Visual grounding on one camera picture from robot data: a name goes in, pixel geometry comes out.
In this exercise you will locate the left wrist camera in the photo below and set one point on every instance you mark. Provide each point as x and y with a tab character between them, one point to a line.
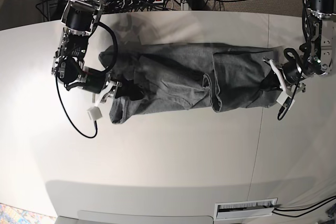
284	99

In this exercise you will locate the grey T-shirt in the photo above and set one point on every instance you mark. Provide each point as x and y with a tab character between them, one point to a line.
188	76

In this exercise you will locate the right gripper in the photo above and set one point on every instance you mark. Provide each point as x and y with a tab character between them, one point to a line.
100	84

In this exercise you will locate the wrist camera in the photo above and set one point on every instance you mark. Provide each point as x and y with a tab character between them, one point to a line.
284	99
94	113

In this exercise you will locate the black power strip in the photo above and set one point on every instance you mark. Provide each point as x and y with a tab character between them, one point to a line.
125	6

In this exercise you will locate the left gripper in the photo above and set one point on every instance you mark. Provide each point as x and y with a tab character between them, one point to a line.
282	77

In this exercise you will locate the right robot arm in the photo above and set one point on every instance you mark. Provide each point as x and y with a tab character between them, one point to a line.
81	19

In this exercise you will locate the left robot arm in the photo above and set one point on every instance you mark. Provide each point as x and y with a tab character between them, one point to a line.
317	27

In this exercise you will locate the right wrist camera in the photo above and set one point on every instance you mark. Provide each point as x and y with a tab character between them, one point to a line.
94	113

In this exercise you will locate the white cable grommet box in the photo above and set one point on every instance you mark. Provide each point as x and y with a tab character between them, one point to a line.
244	209

